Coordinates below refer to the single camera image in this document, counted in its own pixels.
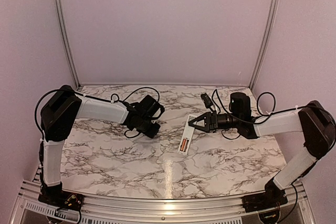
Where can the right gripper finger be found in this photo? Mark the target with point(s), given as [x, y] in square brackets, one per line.
[199, 124]
[203, 117]

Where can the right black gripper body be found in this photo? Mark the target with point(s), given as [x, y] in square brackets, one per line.
[214, 125]

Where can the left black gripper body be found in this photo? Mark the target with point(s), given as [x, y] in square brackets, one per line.
[149, 131]

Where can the orange AAA battery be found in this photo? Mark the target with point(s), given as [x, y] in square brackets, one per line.
[182, 144]

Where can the white remote control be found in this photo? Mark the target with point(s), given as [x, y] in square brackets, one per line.
[187, 134]

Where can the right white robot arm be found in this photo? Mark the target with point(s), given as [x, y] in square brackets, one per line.
[316, 124]

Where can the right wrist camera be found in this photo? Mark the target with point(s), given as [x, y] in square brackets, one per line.
[206, 100]

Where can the front aluminium rail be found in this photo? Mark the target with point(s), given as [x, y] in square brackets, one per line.
[107, 209]

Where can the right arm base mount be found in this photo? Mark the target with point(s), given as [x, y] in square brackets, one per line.
[258, 202]

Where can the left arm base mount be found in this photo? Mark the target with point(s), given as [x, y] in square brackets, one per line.
[59, 198]

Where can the right aluminium frame post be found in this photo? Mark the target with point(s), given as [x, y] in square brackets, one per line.
[272, 13]

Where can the aluminium frame post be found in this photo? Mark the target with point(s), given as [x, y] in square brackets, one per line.
[272, 13]
[66, 42]

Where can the left aluminium frame post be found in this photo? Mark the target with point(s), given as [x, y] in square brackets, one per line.
[66, 42]

